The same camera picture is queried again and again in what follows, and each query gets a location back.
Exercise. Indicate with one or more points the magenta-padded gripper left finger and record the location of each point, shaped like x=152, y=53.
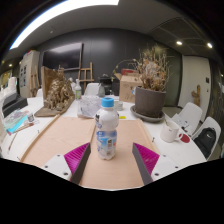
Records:
x=77, y=160

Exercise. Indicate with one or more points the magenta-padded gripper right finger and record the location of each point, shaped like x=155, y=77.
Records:
x=146, y=160

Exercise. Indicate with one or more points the clear blue-capped water bottle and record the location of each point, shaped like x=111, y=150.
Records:
x=106, y=130

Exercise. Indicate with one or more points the light wooden panel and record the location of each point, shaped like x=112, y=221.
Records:
x=63, y=136

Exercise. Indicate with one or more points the white ceramic mug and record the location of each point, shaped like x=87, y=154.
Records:
x=170, y=131

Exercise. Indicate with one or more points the grey plant saucer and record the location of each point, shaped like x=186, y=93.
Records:
x=146, y=119

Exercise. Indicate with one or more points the wooden stir stick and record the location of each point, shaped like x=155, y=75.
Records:
x=165, y=122

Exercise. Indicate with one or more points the small yellow tag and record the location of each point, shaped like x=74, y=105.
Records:
x=122, y=117

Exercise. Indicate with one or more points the stack of white papers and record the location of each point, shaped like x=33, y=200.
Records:
x=180, y=120

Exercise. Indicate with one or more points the dried plant in grey pot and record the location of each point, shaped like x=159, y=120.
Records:
x=150, y=101

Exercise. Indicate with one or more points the small white cup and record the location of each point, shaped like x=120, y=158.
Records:
x=118, y=106

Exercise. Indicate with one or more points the black backpack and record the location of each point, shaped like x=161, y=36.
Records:
x=205, y=140

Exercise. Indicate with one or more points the white plastic chair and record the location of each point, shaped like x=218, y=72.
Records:
x=213, y=123
x=193, y=113

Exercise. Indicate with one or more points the clear spray bottle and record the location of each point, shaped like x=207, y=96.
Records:
x=78, y=91

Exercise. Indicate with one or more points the teal plastic packet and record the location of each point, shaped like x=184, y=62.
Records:
x=15, y=121

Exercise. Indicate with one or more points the brown cardboard box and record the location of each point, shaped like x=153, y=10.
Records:
x=128, y=88

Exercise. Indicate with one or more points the tall wooden figure sculpture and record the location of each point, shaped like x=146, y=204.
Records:
x=196, y=95

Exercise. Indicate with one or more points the black flat case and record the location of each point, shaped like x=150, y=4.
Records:
x=15, y=104

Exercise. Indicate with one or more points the wooden easel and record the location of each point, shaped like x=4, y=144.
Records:
x=86, y=70

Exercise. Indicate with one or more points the white cabinet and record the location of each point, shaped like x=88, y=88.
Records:
x=29, y=73

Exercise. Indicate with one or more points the recessed ceiling spotlights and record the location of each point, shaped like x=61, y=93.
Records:
x=179, y=43

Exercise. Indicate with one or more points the long ceiling light strip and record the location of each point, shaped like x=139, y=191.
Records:
x=66, y=8

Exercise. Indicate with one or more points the black wall screen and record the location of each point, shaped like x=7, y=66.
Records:
x=63, y=56

